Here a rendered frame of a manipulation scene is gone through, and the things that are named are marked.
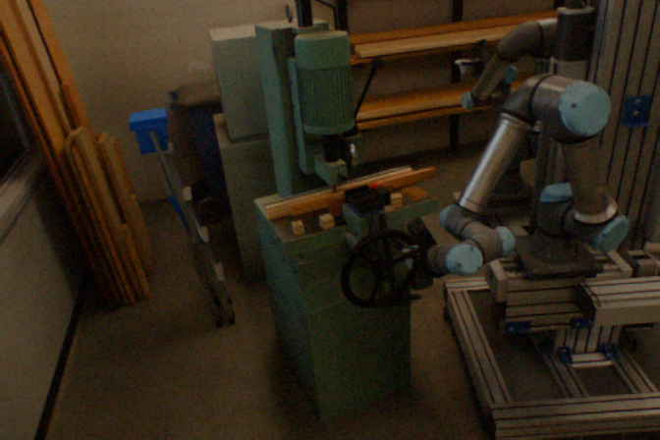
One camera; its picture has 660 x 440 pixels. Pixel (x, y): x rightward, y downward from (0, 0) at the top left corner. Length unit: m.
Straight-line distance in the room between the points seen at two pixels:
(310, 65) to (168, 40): 2.47
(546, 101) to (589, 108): 0.10
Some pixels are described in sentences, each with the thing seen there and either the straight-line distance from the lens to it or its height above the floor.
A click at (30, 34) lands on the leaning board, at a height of 1.49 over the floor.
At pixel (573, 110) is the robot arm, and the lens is 1.23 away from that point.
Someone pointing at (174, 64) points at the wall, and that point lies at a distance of 3.97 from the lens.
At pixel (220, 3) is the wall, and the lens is 3.93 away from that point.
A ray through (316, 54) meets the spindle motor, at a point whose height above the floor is 1.46.
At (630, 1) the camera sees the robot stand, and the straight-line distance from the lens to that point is 1.68.
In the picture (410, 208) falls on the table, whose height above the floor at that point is 0.89.
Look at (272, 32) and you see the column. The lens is 1.77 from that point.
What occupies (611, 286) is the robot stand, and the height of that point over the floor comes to 0.74.
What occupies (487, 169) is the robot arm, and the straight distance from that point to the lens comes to 1.34.
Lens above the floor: 1.74
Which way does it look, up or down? 27 degrees down
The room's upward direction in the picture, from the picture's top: 5 degrees counter-clockwise
